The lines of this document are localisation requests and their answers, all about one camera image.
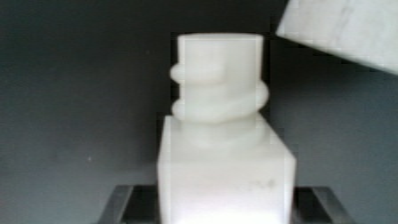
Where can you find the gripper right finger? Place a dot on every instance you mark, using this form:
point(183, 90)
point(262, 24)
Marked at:
point(317, 207)

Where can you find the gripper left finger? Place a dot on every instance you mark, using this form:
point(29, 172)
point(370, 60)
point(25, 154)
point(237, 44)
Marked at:
point(132, 205)

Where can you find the white table leg with tag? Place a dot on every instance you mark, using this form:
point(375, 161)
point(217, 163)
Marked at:
point(226, 166)

